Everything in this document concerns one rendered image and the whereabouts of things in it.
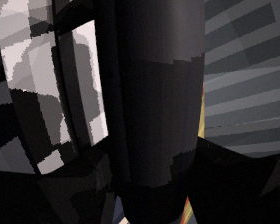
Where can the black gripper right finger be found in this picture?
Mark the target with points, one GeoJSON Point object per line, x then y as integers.
{"type": "Point", "coordinates": [229, 188]}

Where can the peach square tile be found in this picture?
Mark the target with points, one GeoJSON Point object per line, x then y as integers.
{"type": "Point", "coordinates": [118, 217]}

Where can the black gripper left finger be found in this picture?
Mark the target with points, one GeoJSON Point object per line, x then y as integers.
{"type": "Point", "coordinates": [83, 191]}

